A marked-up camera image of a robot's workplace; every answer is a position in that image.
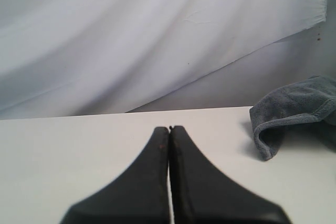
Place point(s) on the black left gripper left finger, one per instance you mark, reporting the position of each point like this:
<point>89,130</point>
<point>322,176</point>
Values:
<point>138,195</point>

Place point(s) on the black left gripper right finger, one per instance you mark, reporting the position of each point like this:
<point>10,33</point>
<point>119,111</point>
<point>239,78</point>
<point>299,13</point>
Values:
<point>201,193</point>

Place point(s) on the grey fleece towel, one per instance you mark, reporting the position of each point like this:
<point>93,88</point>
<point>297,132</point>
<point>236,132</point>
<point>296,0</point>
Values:
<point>307,106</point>

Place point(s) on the white backdrop sheet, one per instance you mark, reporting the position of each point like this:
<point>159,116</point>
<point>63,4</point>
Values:
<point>81,57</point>

